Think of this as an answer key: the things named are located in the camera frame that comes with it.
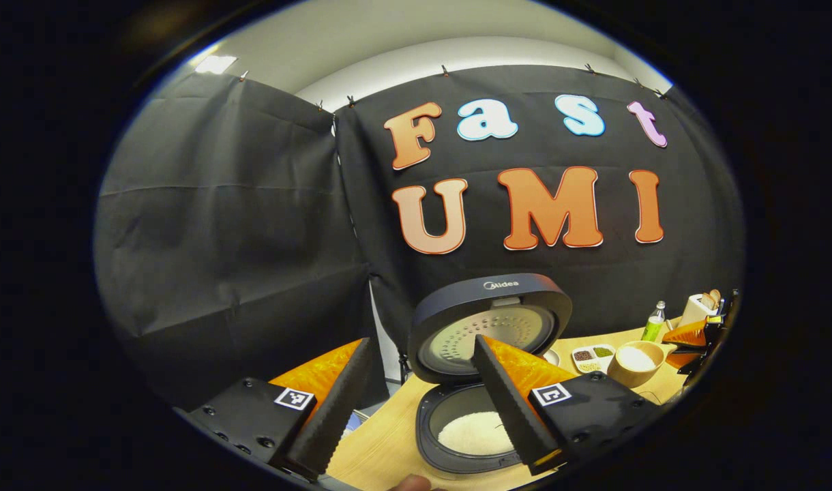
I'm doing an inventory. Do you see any ceiling light panel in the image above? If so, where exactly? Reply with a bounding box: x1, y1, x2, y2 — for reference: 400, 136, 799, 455
194, 55, 238, 74

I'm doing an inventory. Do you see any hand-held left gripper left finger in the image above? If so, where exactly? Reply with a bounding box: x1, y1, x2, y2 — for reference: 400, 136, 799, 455
177, 338, 376, 481

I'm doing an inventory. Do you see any white divided dish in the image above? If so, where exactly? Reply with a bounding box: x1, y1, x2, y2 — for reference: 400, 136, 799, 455
571, 344, 616, 374

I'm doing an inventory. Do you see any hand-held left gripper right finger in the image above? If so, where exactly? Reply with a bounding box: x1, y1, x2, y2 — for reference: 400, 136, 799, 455
471, 333, 663, 476

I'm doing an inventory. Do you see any green drink bottle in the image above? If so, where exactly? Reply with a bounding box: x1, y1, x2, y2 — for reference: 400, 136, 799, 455
641, 301, 668, 343

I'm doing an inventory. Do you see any wooden spoon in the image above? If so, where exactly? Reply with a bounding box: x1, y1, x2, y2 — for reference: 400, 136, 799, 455
607, 340, 666, 389

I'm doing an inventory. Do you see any black backdrop cloth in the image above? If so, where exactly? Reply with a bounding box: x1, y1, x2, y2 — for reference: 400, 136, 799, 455
94, 65, 745, 410

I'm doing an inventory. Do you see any dark grey rice cooker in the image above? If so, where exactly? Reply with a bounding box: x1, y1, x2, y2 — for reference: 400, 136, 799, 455
407, 273, 574, 475

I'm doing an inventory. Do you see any white rice heap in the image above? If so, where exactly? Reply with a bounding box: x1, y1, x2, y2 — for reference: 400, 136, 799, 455
438, 411, 514, 456

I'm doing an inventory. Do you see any white toaster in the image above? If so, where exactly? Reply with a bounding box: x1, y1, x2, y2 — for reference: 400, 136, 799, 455
679, 290, 720, 328

